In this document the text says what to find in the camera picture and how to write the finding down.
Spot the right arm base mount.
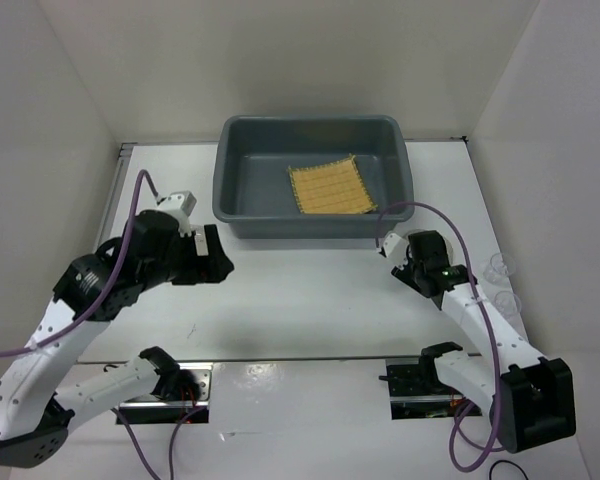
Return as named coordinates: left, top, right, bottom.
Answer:
left=379, top=357, right=466, bottom=420

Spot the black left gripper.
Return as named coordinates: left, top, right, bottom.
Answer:
left=140, top=223, right=234, bottom=291

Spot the black cable loop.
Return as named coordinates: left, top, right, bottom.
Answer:
left=489, top=459, right=529, bottom=480

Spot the clear plastic cup far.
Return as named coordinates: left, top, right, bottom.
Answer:
left=485, top=252, right=517, bottom=278

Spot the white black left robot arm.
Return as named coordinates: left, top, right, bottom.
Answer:
left=0, top=210, right=234, bottom=469

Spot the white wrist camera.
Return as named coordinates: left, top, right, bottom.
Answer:
left=157, top=191, right=197, bottom=237
left=377, top=231, right=409, bottom=268

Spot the aluminium table edge rail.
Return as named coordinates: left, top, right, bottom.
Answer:
left=94, top=142, right=134, bottom=261

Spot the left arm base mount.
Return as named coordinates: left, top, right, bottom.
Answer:
left=118, top=362, right=213, bottom=425

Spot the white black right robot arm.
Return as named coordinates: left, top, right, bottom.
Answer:
left=379, top=230, right=576, bottom=453

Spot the yellow woven placemat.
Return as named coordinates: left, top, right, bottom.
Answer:
left=288, top=154, right=377, bottom=215

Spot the clear plastic cup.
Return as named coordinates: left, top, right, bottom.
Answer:
left=485, top=252, right=517, bottom=278
left=493, top=291, right=522, bottom=319

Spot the grey plastic bin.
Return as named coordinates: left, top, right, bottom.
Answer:
left=212, top=115, right=414, bottom=239

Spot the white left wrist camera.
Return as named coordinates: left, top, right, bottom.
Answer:
left=157, top=191, right=197, bottom=237

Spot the clear glass plate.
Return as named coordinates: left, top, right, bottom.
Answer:
left=405, top=229, right=454, bottom=266

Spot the clear plastic cup near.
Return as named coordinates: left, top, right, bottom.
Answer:
left=493, top=291, right=522, bottom=319

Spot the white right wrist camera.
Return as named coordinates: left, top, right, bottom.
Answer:
left=377, top=231, right=409, bottom=268

